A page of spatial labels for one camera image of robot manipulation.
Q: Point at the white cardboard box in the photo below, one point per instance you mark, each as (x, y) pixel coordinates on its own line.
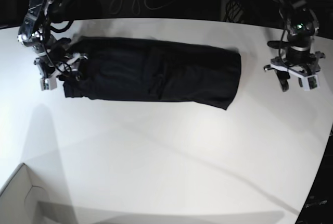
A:
(21, 201)

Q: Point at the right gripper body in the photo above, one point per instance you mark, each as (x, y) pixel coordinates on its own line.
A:
(56, 65)

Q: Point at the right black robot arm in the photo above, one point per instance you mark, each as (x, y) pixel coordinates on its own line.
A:
(36, 31)

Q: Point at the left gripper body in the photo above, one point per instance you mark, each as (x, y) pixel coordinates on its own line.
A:
(301, 63)

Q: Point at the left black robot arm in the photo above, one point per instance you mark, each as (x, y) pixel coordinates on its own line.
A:
(300, 26)

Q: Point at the black t-shirt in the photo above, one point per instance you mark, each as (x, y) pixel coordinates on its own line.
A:
(143, 70)

